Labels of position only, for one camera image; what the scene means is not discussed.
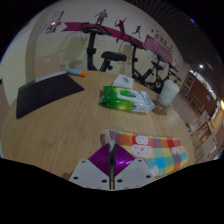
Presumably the white paper cup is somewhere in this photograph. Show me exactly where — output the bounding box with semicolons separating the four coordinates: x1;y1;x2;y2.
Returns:
157;79;181;108

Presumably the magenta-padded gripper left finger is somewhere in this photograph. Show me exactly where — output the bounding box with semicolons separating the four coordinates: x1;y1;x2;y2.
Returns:
69;141;112;191

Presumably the blue and orange pen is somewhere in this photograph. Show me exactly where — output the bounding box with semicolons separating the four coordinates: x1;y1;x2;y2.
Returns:
65;68;89;78

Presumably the group of wooden chairs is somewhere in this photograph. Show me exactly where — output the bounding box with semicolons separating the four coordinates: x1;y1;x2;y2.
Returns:
184;99;224;162

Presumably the black rectangular mat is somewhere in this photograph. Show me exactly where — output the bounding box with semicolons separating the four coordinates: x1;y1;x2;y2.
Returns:
15;73;85;120

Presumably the purple wall poster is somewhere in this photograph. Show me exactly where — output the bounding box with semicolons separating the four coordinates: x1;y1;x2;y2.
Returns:
45;25;56;35

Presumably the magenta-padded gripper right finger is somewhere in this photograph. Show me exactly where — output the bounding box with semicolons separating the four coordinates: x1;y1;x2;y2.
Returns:
113;140;157;191

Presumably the brown tape roll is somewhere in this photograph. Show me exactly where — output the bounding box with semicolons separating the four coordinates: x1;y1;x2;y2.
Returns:
151;99;169;117

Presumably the black exercise bike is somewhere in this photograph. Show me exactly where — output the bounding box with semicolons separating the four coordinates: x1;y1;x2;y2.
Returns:
168;63;183;85
81;22;128;73
129;36;164;92
151;53;174;95

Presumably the green wet wipes pack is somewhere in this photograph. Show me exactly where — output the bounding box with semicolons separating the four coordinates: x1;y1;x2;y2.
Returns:
98;85;157;115

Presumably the white tissue pack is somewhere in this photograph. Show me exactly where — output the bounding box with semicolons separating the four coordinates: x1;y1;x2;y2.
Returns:
112;73;135;90

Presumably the colourful checked towel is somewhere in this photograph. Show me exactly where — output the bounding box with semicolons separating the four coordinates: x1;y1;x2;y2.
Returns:
105;129;189;178

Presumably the white wall poster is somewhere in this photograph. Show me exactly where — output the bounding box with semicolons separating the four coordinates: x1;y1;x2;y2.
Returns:
49;10;65;26

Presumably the white flat strip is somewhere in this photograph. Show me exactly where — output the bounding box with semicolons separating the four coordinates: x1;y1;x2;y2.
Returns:
18;70;68;91

